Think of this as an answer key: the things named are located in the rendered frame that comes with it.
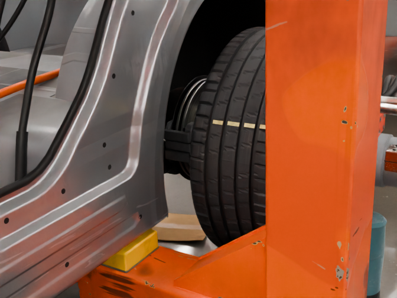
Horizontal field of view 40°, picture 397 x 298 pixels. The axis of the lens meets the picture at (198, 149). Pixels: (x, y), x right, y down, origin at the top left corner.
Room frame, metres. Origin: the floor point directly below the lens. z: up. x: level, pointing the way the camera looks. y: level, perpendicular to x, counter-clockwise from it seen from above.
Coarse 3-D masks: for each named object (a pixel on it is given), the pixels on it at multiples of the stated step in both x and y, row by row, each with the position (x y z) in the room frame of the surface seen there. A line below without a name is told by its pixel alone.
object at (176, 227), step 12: (168, 216) 2.74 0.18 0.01; (180, 216) 2.74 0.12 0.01; (192, 216) 2.73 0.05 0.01; (156, 228) 2.61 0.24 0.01; (168, 228) 2.61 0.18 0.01; (180, 228) 2.60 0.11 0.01; (192, 228) 2.59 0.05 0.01; (168, 240) 2.48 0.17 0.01; (180, 240) 2.46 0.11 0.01; (192, 240) 2.45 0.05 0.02
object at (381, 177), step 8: (384, 136) 1.34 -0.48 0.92; (392, 136) 1.35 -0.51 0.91; (384, 144) 1.31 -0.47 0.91; (384, 152) 1.29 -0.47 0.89; (376, 160) 1.29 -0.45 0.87; (376, 168) 1.28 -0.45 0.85; (376, 176) 1.29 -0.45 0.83; (384, 176) 1.28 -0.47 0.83; (392, 176) 1.27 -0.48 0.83; (376, 184) 1.30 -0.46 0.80; (384, 184) 1.30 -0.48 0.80; (392, 184) 1.28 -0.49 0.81
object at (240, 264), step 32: (160, 256) 1.20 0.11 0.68; (192, 256) 1.19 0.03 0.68; (224, 256) 0.99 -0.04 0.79; (256, 256) 0.95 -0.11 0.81; (96, 288) 1.16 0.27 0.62; (128, 288) 1.11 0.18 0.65; (160, 288) 1.06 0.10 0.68; (192, 288) 1.04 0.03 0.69; (224, 288) 1.00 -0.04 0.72; (256, 288) 0.96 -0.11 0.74
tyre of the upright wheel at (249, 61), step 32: (256, 32) 1.51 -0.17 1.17; (224, 64) 1.37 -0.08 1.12; (256, 64) 1.33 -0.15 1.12; (224, 96) 1.30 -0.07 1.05; (256, 96) 1.26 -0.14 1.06; (224, 128) 1.26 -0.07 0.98; (256, 128) 1.22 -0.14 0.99; (192, 160) 1.27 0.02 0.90; (224, 160) 1.23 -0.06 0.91; (256, 160) 1.19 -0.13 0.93; (192, 192) 1.28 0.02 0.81; (224, 192) 1.22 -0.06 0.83; (256, 192) 1.18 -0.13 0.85; (224, 224) 1.25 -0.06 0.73; (256, 224) 1.19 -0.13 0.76
